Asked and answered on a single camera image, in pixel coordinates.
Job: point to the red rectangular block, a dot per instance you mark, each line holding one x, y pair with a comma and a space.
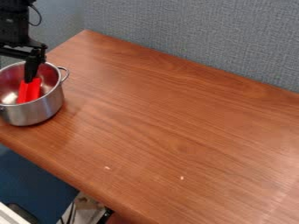
30, 91

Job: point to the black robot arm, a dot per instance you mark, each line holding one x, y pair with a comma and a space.
21, 4

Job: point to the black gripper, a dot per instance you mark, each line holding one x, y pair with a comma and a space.
17, 44

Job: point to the stainless steel pot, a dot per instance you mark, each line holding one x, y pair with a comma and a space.
33, 112

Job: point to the metal table leg frame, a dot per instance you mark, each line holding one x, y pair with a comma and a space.
86, 211

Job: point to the white object at corner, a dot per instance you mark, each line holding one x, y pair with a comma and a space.
9, 217

